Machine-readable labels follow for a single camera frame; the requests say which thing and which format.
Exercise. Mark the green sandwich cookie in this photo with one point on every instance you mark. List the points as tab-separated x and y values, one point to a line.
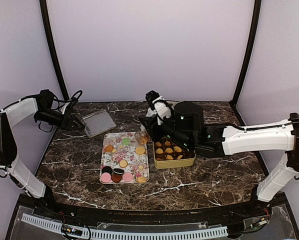
126	141

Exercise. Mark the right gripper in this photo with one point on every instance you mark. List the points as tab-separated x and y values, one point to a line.
152	129

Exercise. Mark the silver tin lid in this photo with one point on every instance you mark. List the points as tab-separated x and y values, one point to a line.
98	123

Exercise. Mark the brown chocolate cookie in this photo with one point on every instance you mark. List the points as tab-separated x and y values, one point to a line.
116	178

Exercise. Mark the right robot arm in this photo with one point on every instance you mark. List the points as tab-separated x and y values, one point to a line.
184	125

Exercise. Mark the white slotted cable duct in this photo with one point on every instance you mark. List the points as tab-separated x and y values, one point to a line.
124	232

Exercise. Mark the black sandwich cookie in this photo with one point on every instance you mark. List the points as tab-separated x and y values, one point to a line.
107	169
118	171

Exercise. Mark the floral cookie tray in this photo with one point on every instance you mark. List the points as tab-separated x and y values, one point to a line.
132	158

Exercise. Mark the pink sandwich cookie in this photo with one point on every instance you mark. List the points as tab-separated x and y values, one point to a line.
105	177
127	177

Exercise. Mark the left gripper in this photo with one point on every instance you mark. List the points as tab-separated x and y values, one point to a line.
70	121

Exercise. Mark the swirl butter cookie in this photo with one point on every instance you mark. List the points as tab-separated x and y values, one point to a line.
141	179

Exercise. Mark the gold cookie tin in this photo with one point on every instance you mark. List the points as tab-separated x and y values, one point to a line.
174	156

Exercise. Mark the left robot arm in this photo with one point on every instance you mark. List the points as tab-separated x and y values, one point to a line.
44	107

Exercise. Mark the dotted round yellow biscuit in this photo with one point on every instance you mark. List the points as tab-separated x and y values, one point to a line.
159	151

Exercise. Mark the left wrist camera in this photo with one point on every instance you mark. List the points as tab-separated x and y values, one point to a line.
67	107

